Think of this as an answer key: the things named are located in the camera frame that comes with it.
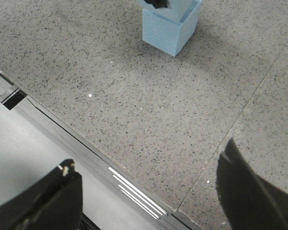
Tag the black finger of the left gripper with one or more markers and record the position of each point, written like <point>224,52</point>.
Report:
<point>157,4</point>

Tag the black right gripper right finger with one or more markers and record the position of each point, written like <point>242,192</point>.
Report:
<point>248,200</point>

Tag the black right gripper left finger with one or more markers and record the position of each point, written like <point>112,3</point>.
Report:
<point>55,202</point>

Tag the light blue foam cube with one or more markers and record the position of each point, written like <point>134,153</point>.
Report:
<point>176,10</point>
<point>167,35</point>

